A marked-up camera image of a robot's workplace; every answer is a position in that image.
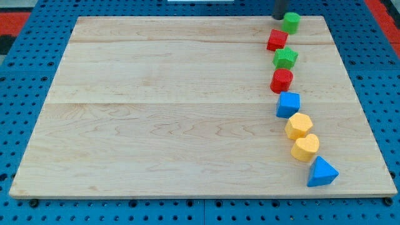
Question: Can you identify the green cylinder block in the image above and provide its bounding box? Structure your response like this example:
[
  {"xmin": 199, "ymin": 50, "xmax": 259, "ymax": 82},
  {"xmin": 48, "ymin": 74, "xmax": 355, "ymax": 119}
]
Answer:
[{"xmin": 281, "ymin": 12, "xmax": 301, "ymax": 34}]

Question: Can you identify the wooden board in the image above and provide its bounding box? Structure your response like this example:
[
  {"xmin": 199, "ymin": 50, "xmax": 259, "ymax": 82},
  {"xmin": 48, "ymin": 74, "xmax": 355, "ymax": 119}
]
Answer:
[{"xmin": 9, "ymin": 16, "xmax": 397, "ymax": 199}]

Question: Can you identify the red cylinder block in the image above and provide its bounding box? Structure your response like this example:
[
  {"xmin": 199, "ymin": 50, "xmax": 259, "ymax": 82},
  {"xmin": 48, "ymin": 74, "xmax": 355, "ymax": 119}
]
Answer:
[{"xmin": 270, "ymin": 68, "xmax": 294, "ymax": 94}]

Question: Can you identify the blue cube block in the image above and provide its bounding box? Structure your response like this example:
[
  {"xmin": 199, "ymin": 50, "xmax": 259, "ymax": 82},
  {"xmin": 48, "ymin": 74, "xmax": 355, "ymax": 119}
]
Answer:
[{"xmin": 276, "ymin": 91, "xmax": 301, "ymax": 119}]

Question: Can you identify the yellow hexagon block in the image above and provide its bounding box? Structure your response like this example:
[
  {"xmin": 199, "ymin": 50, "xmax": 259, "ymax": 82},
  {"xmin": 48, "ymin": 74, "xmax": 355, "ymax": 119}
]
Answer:
[{"xmin": 284, "ymin": 112, "xmax": 313, "ymax": 140}]

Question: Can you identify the green star block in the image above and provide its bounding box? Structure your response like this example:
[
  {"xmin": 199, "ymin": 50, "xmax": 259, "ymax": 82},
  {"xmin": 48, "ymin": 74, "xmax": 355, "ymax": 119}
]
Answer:
[{"xmin": 272, "ymin": 47, "xmax": 299, "ymax": 69}]

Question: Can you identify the red cube block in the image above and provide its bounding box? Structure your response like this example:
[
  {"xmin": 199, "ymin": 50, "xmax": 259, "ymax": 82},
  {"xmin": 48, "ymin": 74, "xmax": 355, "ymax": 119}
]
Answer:
[{"xmin": 266, "ymin": 29, "xmax": 289, "ymax": 51}]

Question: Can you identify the yellow heart block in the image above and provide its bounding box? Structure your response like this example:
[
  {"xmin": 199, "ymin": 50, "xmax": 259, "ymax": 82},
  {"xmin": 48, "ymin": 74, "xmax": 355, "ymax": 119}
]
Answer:
[{"xmin": 291, "ymin": 134, "xmax": 320, "ymax": 162}]

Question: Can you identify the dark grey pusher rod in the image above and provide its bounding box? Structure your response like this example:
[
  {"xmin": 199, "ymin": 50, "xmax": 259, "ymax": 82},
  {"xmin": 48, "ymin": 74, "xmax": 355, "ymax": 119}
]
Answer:
[{"xmin": 272, "ymin": 0, "xmax": 290, "ymax": 20}]

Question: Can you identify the blue triangle block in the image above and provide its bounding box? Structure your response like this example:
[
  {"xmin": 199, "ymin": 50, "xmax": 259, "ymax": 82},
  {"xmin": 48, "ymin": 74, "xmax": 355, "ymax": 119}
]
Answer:
[{"xmin": 307, "ymin": 156, "xmax": 339, "ymax": 187}]

